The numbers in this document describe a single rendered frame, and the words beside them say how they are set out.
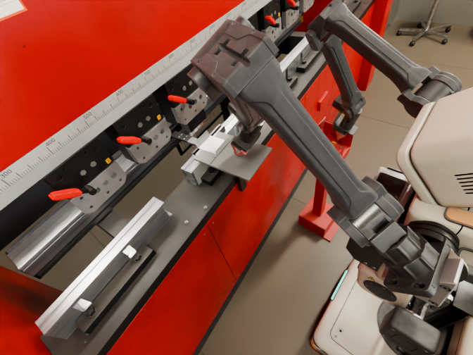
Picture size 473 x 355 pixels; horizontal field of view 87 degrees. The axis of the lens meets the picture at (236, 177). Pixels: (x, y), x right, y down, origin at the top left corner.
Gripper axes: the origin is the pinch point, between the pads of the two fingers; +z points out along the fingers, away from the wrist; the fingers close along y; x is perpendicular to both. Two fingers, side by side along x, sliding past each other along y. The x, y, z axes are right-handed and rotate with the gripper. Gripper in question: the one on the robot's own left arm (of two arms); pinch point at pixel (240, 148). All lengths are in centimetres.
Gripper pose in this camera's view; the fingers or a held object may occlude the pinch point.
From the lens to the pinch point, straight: 97.0
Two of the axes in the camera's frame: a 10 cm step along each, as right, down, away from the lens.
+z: -2.6, 4.0, 8.8
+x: 7.9, 6.1, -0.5
